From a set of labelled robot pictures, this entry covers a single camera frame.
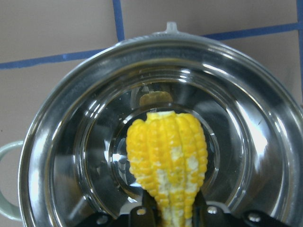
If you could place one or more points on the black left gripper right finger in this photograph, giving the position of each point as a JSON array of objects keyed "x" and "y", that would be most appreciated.
[{"x": 209, "y": 213}]

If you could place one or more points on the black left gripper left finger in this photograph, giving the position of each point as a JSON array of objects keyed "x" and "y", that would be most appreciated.
[{"x": 144, "y": 215}]

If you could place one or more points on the yellow corn cob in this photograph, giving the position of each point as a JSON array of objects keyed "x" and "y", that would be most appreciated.
[{"x": 168, "y": 158}]

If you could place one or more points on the pale green cooking pot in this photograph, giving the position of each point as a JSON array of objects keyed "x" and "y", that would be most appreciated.
[{"x": 74, "y": 163}]

